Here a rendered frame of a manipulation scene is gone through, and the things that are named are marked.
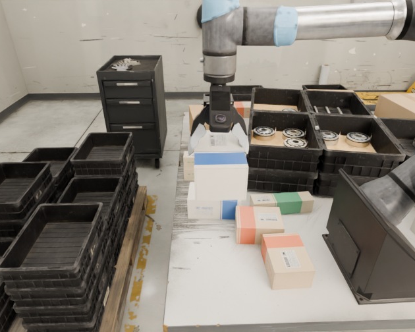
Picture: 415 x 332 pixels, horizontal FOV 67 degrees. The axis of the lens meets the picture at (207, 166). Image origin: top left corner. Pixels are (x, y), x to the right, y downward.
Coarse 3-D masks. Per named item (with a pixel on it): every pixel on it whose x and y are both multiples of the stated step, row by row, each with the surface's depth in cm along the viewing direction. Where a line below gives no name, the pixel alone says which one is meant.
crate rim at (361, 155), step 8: (376, 120) 147; (384, 128) 139; (320, 136) 132; (328, 152) 121; (336, 152) 120; (344, 152) 120; (352, 152) 120; (360, 152) 120; (368, 152) 120; (400, 152) 120; (384, 160) 119; (392, 160) 119; (400, 160) 118
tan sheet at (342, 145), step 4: (340, 136) 155; (344, 136) 155; (340, 140) 151; (344, 140) 151; (336, 144) 148; (340, 144) 148; (344, 144) 148; (348, 144) 148; (328, 148) 144; (332, 148) 144; (336, 148) 144; (340, 148) 144; (344, 148) 144; (348, 148) 144; (352, 148) 144; (356, 148) 144; (360, 148) 144; (364, 148) 144; (368, 148) 144; (372, 148) 144
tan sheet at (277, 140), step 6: (252, 132) 159; (276, 132) 159; (282, 132) 159; (252, 138) 153; (276, 138) 153; (282, 138) 153; (264, 144) 148; (270, 144) 148; (276, 144) 148; (282, 144) 148
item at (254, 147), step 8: (256, 112) 157; (264, 112) 157; (272, 112) 156; (280, 112) 156; (288, 112) 156; (312, 120) 147; (248, 128) 139; (312, 128) 140; (248, 136) 132; (256, 144) 125; (320, 144) 125; (280, 152) 124; (288, 152) 124; (296, 152) 123; (304, 152) 122; (312, 152) 122; (320, 152) 122
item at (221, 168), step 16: (208, 144) 78; (224, 144) 78; (208, 160) 71; (224, 160) 71; (240, 160) 71; (208, 176) 70; (224, 176) 70; (240, 176) 70; (208, 192) 72; (224, 192) 72; (240, 192) 72
